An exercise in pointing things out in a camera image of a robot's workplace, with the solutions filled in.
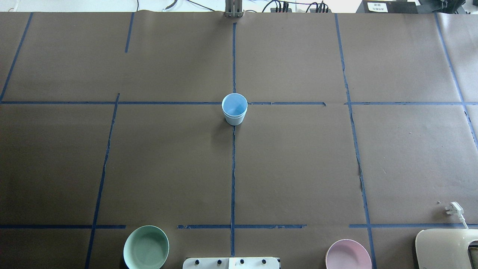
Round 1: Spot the light blue cup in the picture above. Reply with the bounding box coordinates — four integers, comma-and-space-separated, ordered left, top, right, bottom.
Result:
221, 93, 248, 120
225, 115, 245, 126

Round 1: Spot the orange black connector block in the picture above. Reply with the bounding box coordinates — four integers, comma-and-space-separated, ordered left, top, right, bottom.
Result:
263, 0, 297, 13

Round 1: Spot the green bowl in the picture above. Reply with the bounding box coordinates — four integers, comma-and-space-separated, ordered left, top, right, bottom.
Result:
123, 225, 170, 269

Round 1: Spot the pink bowl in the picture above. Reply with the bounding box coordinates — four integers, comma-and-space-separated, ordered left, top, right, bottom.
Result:
325, 239, 373, 269

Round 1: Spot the black box with label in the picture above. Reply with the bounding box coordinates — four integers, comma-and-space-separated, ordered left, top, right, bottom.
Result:
356, 0, 418, 14

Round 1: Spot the cream toaster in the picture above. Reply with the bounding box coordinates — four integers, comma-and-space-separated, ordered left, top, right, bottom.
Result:
415, 228, 478, 269

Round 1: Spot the aluminium frame post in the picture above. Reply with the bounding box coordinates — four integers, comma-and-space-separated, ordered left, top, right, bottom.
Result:
224, 0, 243, 18

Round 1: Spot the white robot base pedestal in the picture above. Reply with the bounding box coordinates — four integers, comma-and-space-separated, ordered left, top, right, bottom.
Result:
182, 257, 281, 269

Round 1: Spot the white power plug cable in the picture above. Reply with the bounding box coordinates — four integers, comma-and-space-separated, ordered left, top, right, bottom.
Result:
445, 202, 469, 229

